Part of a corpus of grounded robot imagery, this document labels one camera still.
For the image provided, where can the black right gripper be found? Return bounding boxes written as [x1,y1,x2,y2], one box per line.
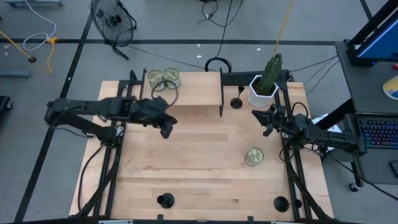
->
[251,105,292,138]

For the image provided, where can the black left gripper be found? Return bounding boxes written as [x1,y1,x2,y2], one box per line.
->
[130,95,178,139]

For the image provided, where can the glass candle jar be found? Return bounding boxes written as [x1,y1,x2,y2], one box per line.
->
[163,67,182,90]
[146,68,165,92]
[244,147,265,167]

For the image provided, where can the black candlestick holder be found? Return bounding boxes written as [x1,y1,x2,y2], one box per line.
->
[230,85,246,110]
[273,195,303,213]
[156,192,175,210]

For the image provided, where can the white hexagonal plant pot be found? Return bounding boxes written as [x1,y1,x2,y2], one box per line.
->
[248,74,280,109]

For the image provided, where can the wooden shelf riser black legs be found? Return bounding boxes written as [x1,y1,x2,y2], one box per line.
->
[139,68,225,118]

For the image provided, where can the white paper sheet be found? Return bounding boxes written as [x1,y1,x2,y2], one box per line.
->
[312,113,340,151]

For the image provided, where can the grey desk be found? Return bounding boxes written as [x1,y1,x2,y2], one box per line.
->
[335,40,398,186]

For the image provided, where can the backlit rainbow keyboard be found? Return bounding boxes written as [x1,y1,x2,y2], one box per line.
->
[357,117,398,149]

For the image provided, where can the black floor fan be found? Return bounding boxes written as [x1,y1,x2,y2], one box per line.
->
[89,0,137,60]

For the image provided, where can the yellow blue round object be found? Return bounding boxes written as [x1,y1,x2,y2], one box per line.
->
[382,74,398,100]

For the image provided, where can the black monitor with stand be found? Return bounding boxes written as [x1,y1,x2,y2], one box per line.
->
[346,0,398,67]

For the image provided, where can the coiled black cable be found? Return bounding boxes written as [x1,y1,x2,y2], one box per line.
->
[204,57,233,73]

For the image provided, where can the yellow hanging cable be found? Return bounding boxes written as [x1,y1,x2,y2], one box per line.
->
[272,0,295,57]

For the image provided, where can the black floor cable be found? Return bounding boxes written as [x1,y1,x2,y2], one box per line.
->
[197,0,243,58]

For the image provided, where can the yellow floor cable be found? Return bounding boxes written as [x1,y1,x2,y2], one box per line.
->
[0,29,59,75]

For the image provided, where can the white floor cable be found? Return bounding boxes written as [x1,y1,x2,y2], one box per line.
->
[22,0,57,52]

